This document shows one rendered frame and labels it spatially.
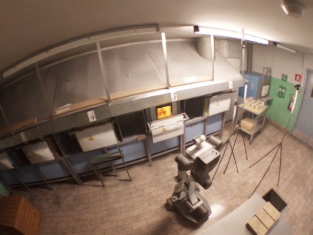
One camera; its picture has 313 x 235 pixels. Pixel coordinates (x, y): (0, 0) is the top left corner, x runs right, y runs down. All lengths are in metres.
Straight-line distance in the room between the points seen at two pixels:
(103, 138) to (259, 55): 5.00
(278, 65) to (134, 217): 5.22
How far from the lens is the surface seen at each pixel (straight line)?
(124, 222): 2.50
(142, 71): 2.26
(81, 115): 1.93
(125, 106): 1.86
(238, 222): 1.58
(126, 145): 2.61
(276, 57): 4.87
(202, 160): 1.25
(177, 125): 2.49
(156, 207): 2.50
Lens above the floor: 2.26
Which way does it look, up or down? 28 degrees down
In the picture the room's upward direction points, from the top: 7 degrees counter-clockwise
